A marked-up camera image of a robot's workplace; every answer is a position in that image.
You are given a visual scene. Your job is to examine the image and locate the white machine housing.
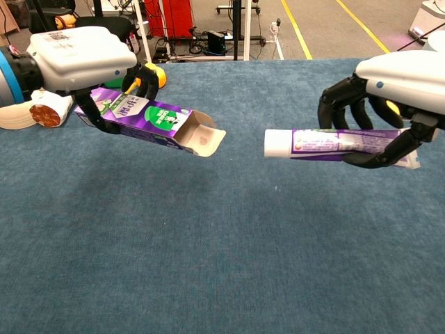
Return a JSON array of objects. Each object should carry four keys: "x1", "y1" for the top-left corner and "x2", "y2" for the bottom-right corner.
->
[{"x1": 407, "y1": 0, "x2": 445, "y2": 45}]

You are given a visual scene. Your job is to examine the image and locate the blue felt table mat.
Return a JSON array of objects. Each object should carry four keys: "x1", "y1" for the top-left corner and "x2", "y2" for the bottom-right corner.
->
[{"x1": 0, "y1": 58, "x2": 445, "y2": 334}]

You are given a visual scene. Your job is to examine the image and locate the red cabinet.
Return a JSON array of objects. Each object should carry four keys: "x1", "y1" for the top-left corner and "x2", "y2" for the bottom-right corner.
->
[{"x1": 143, "y1": 0, "x2": 196, "y2": 39}]

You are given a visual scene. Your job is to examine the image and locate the white power strip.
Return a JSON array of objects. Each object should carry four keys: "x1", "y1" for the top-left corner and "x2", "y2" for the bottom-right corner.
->
[{"x1": 270, "y1": 19, "x2": 285, "y2": 60}]

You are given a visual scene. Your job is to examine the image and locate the tea bottle white label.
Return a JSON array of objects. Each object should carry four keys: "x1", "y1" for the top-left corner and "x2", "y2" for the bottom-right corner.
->
[{"x1": 29, "y1": 90, "x2": 74, "y2": 129}]

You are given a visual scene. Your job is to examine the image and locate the white frame leg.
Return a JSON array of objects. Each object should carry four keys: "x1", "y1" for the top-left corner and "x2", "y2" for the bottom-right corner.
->
[{"x1": 133, "y1": 0, "x2": 154, "y2": 63}]

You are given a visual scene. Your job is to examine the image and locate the purple white toothpaste tube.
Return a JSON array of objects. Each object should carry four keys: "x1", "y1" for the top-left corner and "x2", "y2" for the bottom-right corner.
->
[{"x1": 264, "y1": 127, "x2": 421, "y2": 170}]

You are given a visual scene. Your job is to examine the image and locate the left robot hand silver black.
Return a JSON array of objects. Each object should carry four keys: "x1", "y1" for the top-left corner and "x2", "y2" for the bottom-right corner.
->
[{"x1": 26, "y1": 26, "x2": 161, "y2": 135}]

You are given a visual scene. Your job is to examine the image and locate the black office chair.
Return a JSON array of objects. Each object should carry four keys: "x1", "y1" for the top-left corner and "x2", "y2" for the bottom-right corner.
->
[{"x1": 74, "y1": 15, "x2": 140, "y2": 43}]

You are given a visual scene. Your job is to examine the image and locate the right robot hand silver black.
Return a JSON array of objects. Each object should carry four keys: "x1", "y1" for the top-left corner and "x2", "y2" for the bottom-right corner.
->
[{"x1": 317, "y1": 49, "x2": 445, "y2": 170}]

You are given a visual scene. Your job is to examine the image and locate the white upright post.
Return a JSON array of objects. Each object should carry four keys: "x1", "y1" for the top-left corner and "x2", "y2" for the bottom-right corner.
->
[{"x1": 243, "y1": 0, "x2": 252, "y2": 62}]

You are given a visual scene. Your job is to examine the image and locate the black electronics box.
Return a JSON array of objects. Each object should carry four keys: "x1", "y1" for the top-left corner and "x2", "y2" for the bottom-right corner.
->
[{"x1": 207, "y1": 30, "x2": 227, "y2": 53}]

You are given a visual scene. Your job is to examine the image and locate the yellow plush toy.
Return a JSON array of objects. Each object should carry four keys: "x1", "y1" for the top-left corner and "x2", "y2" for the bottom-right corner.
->
[{"x1": 54, "y1": 13, "x2": 76, "y2": 31}]

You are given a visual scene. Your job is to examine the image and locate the purple milk carton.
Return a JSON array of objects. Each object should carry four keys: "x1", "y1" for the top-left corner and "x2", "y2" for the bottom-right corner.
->
[{"x1": 74, "y1": 86, "x2": 227, "y2": 159}]

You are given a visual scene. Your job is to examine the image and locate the beige bowl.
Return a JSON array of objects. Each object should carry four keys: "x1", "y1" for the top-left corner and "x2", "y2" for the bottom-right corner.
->
[{"x1": 0, "y1": 100, "x2": 39, "y2": 130}]

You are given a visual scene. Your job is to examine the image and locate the yellow tape measure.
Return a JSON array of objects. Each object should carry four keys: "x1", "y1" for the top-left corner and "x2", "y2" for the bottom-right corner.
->
[{"x1": 131, "y1": 62, "x2": 167, "y2": 92}]

